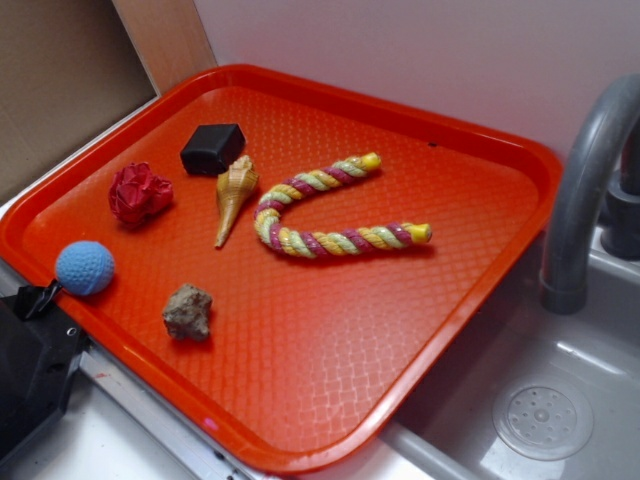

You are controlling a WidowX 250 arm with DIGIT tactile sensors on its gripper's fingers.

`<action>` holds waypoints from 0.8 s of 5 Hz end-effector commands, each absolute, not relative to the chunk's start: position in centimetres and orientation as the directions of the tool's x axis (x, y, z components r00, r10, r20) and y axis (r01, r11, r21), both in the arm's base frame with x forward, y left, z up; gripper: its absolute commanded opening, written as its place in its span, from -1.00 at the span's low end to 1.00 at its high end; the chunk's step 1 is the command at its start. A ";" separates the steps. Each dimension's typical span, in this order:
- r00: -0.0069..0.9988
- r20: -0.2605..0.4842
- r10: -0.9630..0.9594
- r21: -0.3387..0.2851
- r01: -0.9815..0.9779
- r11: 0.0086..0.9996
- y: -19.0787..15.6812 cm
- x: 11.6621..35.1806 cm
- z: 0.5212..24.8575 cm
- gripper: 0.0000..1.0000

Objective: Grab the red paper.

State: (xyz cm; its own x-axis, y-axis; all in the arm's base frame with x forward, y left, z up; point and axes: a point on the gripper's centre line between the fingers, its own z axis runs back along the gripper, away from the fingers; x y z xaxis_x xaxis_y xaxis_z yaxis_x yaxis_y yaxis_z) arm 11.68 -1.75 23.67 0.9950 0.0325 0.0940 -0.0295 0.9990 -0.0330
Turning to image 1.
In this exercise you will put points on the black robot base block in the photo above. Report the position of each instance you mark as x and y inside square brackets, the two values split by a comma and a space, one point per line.
[41, 347]

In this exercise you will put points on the orange plastic tray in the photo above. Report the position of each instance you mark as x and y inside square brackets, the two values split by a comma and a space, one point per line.
[306, 359]

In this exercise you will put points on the tan spiral seashell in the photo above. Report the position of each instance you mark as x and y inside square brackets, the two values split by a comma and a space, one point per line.
[234, 187]

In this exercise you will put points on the black rectangular block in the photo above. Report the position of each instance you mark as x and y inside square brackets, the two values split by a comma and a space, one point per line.
[212, 149]

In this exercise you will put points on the brown rough rock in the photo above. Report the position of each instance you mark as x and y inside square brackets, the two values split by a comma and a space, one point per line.
[187, 313]

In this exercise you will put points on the crumpled red paper ball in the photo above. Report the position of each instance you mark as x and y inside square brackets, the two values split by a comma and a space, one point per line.
[137, 193]

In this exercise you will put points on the blue dimpled ball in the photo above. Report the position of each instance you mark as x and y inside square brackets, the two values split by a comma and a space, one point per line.
[85, 268]

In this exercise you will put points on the grey toy sink basin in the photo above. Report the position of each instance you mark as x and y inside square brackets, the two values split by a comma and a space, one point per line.
[522, 393]

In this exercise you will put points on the grey curved faucet spout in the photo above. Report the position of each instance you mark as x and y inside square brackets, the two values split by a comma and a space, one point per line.
[580, 200]

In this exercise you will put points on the brown cardboard panel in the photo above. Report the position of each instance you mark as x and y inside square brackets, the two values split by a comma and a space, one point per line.
[69, 71]

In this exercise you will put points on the multicolour twisted rope toy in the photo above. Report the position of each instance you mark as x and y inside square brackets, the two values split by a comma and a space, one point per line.
[315, 245]

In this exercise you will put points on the dark grey faucet handle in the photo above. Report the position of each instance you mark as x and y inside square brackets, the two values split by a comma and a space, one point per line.
[620, 237]

